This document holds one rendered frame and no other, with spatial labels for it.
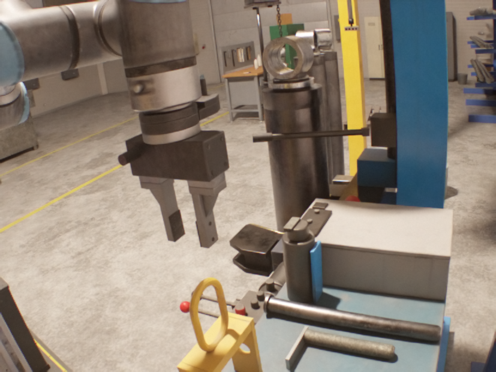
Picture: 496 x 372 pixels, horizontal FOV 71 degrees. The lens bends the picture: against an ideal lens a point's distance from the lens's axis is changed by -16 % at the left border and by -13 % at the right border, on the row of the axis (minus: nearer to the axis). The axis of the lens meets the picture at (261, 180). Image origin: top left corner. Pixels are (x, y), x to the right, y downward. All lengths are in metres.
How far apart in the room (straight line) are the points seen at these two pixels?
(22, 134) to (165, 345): 7.25
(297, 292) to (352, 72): 3.18
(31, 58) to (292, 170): 1.06
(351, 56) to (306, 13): 8.72
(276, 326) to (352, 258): 0.24
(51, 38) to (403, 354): 0.82
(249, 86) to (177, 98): 6.98
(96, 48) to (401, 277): 0.79
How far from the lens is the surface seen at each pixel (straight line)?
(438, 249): 0.95
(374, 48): 11.56
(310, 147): 1.38
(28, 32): 0.52
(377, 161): 1.50
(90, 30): 0.55
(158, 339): 2.60
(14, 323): 2.01
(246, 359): 0.80
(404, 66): 1.22
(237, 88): 7.57
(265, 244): 1.36
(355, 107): 4.01
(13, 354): 1.89
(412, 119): 1.24
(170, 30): 0.46
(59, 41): 0.53
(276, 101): 1.35
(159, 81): 0.46
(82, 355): 2.69
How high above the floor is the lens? 1.68
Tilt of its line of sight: 21 degrees down
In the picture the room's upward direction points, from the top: 7 degrees counter-clockwise
